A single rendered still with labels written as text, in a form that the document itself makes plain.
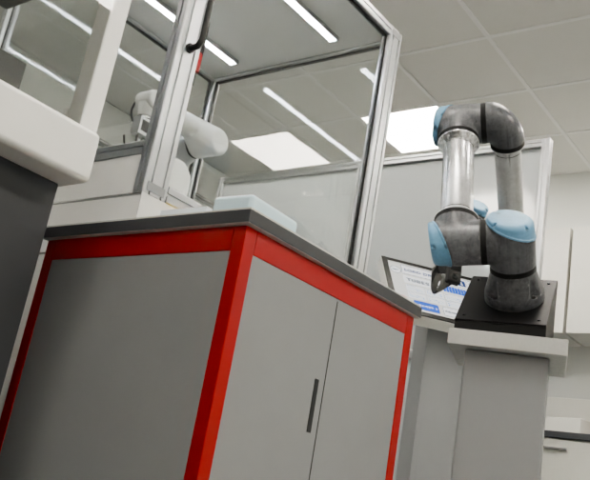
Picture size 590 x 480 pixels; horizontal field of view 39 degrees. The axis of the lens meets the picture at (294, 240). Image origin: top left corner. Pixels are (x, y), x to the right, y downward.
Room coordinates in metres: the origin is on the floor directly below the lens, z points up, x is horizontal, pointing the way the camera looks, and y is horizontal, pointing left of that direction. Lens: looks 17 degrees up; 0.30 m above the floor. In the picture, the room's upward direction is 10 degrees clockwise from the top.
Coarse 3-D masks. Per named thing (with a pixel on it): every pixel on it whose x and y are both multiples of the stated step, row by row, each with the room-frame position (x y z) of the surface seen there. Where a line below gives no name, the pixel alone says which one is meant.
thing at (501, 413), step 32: (480, 352) 1.99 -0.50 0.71; (512, 352) 1.96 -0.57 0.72; (544, 352) 1.91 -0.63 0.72; (480, 384) 1.99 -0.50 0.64; (512, 384) 1.97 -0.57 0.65; (544, 384) 1.94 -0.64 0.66; (480, 416) 1.99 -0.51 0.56; (512, 416) 1.96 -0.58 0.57; (544, 416) 1.95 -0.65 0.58; (480, 448) 1.99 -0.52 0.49; (512, 448) 1.96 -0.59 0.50
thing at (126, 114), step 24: (144, 0) 2.07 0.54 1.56; (168, 0) 2.00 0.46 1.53; (144, 24) 2.05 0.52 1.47; (168, 24) 1.98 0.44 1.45; (120, 48) 2.10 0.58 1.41; (144, 48) 2.03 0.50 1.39; (120, 72) 2.08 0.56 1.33; (144, 72) 2.02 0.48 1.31; (120, 96) 2.06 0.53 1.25; (144, 96) 2.00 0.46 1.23; (120, 120) 2.05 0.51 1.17; (144, 120) 1.98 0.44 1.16
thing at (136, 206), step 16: (144, 192) 1.93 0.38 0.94; (64, 208) 2.11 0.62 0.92; (80, 208) 2.07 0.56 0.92; (96, 208) 2.02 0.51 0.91; (112, 208) 1.98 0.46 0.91; (128, 208) 1.94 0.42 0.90; (144, 208) 1.93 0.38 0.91; (160, 208) 1.97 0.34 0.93; (48, 224) 2.14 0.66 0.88; (64, 224) 2.10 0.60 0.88
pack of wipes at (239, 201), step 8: (216, 200) 1.45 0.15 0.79; (224, 200) 1.44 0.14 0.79; (232, 200) 1.43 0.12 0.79; (240, 200) 1.41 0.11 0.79; (248, 200) 1.40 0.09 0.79; (256, 200) 1.41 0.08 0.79; (216, 208) 1.45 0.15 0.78; (224, 208) 1.43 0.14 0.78; (232, 208) 1.42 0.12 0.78; (256, 208) 1.41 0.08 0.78; (264, 208) 1.43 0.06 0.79; (272, 208) 1.45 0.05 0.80; (272, 216) 1.45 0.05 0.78; (280, 216) 1.47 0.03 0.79; (288, 224) 1.49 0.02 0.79
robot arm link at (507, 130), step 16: (496, 112) 2.06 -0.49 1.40; (512, 112) 2.09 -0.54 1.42; (496, 128) 2.07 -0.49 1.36; (512, 128) 2.08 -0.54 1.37; (496, 144) 2.13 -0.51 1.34; (512, 144) 2.11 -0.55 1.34; (496, 160) 2.20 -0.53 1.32; (512, 160) 2.17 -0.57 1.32; (496, 176) 2.25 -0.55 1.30; (512, 176) 2.21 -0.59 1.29; (512, 192) 2.25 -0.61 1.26; (512, 208) 2.30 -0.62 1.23
